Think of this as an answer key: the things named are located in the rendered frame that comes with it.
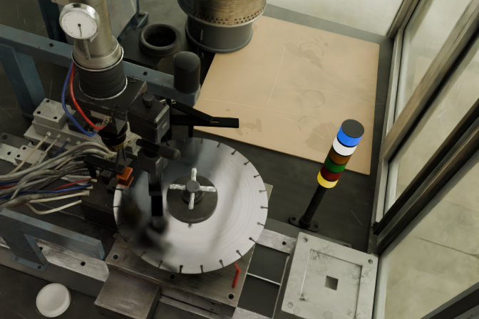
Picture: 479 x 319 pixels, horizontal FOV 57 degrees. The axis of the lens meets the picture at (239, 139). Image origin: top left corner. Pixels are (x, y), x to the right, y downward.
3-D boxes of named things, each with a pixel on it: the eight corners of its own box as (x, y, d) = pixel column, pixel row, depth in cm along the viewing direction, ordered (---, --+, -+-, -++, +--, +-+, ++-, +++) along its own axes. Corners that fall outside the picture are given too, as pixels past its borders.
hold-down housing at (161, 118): (172, 164, 87) (171, 93, 70) (159, 182, 84) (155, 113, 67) (148, 152, 87) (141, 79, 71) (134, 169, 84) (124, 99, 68)
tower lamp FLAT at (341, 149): (355, 142, 92) (360, 132, 89) (352, 159, 89) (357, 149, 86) (334, 135, 92) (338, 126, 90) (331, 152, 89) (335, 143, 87)
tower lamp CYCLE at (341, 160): (351, 150, 94) (355, 142, 92) (348, 167, 91) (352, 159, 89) (330, 144, 95) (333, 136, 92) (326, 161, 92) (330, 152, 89)
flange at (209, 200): (207, 171, 101) (208, 165, 99) (225, 213, 95) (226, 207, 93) (160, 184, 97) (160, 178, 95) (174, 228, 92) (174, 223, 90)
